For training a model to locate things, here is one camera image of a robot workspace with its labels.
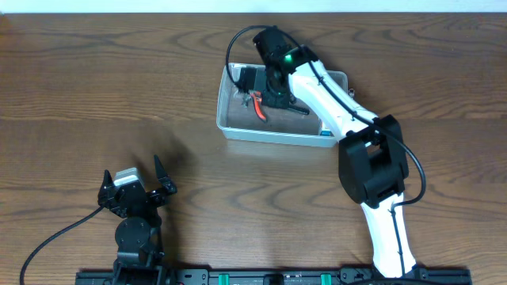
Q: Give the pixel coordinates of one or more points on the small black claw hammer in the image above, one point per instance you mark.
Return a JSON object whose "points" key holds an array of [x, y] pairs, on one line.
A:
{"points": [[246, 99]]}

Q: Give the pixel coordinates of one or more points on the orange black cutting pliers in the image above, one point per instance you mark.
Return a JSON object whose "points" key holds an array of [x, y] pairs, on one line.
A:
{"points": [[257, 99]]}

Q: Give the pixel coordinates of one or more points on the clear plastic container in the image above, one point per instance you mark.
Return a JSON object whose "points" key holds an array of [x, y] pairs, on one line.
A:
{"points": [[282, 126]]}

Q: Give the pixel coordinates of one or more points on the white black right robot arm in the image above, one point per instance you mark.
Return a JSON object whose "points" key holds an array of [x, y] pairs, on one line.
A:
{"points": [[372, 162]]}

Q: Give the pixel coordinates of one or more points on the blue white screwdriver box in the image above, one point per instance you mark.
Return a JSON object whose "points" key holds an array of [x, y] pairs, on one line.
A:
{"points": [[325, 132]]}

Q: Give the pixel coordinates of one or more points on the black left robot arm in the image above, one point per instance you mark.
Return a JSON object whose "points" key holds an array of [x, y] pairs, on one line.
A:
{"points": [[138, 236]]}

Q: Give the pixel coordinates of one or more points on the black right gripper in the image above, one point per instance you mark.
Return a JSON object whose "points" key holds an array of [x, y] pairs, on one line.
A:
{"points": [[275, 99]]}

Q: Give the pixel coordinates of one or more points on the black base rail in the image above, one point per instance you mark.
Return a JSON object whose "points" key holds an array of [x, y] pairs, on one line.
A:
{"points": [[347, 275]]}

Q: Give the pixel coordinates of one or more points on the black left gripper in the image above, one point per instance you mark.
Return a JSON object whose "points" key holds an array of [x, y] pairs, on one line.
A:
{"points": [[135, 195]]}

